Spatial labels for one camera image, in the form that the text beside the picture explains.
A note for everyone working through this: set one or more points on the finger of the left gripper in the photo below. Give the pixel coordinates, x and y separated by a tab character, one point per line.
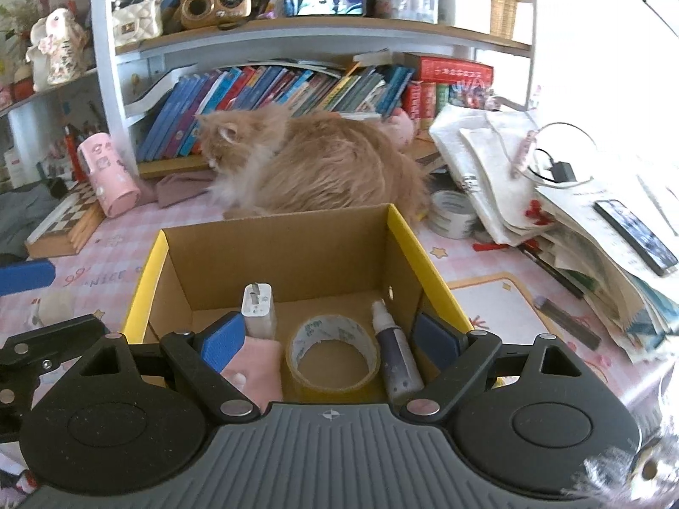
26	276

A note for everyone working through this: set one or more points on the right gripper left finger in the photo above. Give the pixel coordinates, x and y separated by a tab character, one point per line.
197	360

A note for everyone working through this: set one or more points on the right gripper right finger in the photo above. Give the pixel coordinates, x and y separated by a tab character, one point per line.
463	361

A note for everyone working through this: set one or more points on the pink plush glove toy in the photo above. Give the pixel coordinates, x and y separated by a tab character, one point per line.
255	371

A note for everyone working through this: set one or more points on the white spray bottle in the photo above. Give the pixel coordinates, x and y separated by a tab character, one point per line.
400	374

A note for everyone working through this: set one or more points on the white large power adapter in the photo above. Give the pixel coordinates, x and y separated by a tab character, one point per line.
258	311

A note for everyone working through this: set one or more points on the yellow tape roll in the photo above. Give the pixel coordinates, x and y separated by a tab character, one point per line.
332	354

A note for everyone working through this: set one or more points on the beige eraser block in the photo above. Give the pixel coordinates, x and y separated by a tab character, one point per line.
52	307

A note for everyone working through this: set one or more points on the grey folded cloth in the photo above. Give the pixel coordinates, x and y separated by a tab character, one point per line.
21	212

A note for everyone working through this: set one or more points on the wooden chess board box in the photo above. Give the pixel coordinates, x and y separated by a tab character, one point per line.
67	231

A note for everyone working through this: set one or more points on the pink checkered tablecloth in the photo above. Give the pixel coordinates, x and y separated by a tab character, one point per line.
102	279

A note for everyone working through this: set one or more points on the pink cylindrical case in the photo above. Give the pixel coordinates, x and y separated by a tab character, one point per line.
112	183

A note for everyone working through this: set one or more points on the yellow cardboard box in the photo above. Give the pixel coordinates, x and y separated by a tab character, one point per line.
322	263

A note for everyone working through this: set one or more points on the grey tape roll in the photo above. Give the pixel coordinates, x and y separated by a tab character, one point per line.
451	215

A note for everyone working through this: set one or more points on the mauve folded cloth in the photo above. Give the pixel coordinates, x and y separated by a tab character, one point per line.
179	187

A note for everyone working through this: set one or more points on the orange fluffy cat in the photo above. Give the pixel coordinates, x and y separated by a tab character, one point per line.
267	162

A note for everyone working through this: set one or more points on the pile of papers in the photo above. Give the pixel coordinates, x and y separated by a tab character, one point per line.
549	183

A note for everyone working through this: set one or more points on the black smartphone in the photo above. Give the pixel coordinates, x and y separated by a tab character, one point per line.
656	255

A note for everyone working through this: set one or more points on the white bookshelf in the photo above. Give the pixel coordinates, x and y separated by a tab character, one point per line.
122	75

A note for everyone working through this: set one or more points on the white quilted handbag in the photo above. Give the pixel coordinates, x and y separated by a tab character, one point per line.
136	22

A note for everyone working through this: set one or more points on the wooden retro radio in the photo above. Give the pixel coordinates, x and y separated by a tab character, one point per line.
197	14

